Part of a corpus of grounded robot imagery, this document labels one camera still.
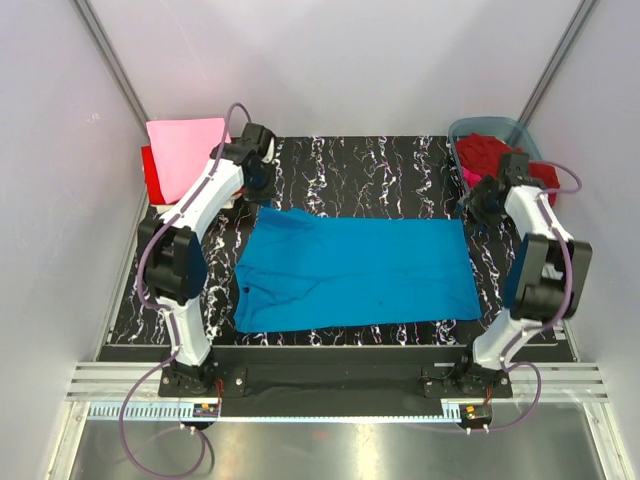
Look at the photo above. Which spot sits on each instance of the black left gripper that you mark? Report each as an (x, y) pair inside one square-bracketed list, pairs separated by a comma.
[(266, 195)]

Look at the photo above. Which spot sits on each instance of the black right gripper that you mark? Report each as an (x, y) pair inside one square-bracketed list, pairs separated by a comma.
[(472, 200)]

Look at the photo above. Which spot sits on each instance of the blue t shirt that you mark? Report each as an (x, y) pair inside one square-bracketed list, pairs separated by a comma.
[(301, 272)]

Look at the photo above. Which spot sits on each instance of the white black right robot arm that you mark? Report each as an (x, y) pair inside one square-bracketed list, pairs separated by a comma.
[(547, 277)]

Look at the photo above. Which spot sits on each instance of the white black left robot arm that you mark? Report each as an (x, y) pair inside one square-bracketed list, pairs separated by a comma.
[(172, 265)]

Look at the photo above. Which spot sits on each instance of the magenta t shirt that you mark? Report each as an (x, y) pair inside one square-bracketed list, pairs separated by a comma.
[(471, 178)]

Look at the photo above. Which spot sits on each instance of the dark red t shirt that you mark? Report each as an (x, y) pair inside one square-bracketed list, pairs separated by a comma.
[(481, 155)]

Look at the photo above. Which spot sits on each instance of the folded cream t shirt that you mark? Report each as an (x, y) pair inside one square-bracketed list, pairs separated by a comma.
[(162, 208)]

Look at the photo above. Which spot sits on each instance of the folded pink t shirt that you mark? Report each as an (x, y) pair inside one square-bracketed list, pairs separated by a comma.
[(181, 149)]

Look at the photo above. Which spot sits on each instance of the translucent blue plastic basket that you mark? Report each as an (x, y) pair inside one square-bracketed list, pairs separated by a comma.
[(513, 133)]

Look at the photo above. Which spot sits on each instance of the folded red t shirt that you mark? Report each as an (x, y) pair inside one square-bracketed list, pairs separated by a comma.
[(156, 190)]

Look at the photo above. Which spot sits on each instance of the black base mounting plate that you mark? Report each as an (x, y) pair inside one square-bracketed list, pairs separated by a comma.
[(304, 382)]

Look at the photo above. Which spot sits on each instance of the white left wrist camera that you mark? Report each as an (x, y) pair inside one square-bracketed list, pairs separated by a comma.
[(270, 154)]

